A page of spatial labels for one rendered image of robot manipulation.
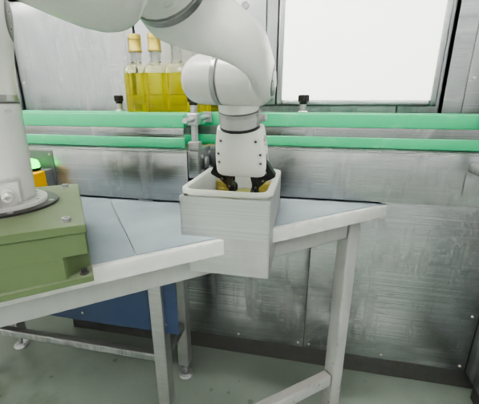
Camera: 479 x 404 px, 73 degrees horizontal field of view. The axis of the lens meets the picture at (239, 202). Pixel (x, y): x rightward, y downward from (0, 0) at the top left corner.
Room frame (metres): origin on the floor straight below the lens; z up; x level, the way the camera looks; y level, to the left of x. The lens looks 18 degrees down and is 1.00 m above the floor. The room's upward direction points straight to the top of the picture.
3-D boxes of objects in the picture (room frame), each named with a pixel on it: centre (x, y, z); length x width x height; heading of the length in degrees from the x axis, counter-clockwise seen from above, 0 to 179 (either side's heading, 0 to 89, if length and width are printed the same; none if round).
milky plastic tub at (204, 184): (0.66, 0.01, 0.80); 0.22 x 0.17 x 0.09; 168
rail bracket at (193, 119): (0.78, 0.10, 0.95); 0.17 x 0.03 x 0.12; 168
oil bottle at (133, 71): (0.95, 0.28, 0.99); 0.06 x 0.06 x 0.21; 79
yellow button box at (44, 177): (0.81, 0.53, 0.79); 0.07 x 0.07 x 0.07; 78
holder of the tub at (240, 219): (0.69, 0.00, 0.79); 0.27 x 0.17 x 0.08; 168
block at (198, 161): (0.80, 0.10, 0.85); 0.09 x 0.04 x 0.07; 168
